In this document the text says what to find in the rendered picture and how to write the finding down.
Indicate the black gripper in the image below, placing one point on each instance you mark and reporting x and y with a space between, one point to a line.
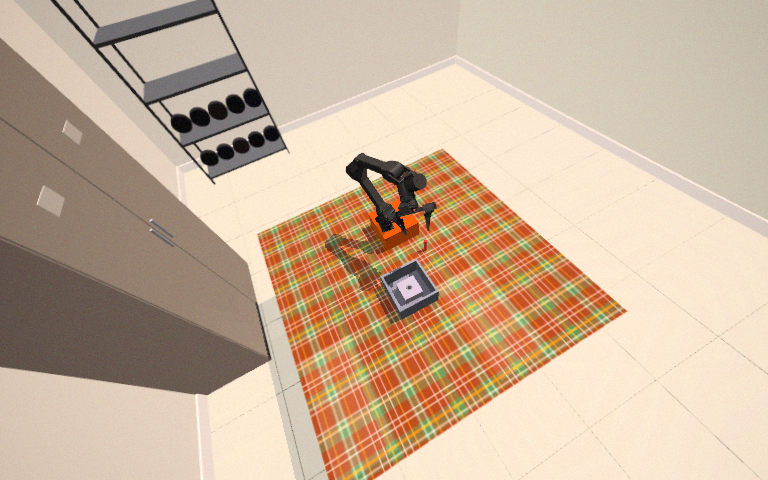
427 208

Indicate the white flat plate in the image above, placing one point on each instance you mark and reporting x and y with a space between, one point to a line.
409 289

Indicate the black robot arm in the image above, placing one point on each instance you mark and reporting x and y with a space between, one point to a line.
393 172

